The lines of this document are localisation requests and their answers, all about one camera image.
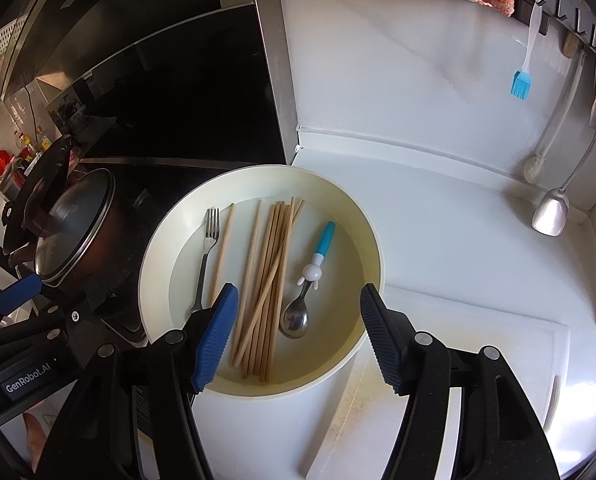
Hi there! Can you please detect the blue handled child spoon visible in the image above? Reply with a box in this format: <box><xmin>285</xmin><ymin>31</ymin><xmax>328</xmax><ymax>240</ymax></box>
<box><xmin>279</xmin><ymin>221</ymin><xmax>336</xmax><ymax>339</ymax></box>

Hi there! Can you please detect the steel fork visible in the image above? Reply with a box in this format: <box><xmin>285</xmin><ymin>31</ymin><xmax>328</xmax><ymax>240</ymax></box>
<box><xmin>187</xmin><ymin>207</ymin><xmax>221</xmax><ymax>315</ymax></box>

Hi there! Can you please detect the left hand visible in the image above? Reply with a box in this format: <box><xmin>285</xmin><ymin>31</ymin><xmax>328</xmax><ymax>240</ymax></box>
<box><xmin>22</xmin><ymin>412</ymin><xmax>48</xmax><ymax>472</ymax></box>

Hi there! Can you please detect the dark cooking pot with lid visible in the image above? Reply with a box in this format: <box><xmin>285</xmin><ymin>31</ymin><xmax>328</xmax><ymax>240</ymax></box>
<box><xmin>2</xmin><ymin>136</ymin><xmax>131</xmax><ymax>294</ymax></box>

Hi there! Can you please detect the black gas stove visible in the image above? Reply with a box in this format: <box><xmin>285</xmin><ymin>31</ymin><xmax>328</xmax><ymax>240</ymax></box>
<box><xmin>7</xmin><ymin>159</ymin><xmax>180</xmax><ymax>351</ymax></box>

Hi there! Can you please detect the white plastic cutting board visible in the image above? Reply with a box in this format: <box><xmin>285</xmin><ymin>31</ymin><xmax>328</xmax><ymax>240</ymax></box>
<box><xmin>307</xmin><ymin>289</ymin><xmax>570</xmax><ymax>479</ymax></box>

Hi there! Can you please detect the cream round basin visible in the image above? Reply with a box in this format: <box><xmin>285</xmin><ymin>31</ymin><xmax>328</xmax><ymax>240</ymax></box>
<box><xmin>138</xmin><ymin>166</ymin><xmax>383</xmax><ymax>398</ymax></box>

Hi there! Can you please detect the hanging steel spatula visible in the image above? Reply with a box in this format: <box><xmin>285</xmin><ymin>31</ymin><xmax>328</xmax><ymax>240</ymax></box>
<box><xmin>531</xmin><ymin>128</ymin><xmax>596</xmax><ymax>237</ymax></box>

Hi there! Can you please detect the white hanging brush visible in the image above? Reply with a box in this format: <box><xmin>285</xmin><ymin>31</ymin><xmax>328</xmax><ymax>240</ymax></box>
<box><xmin>522</xmin><ymin>50</ymin><xmax>586</xmax><ymax>184</ymax></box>

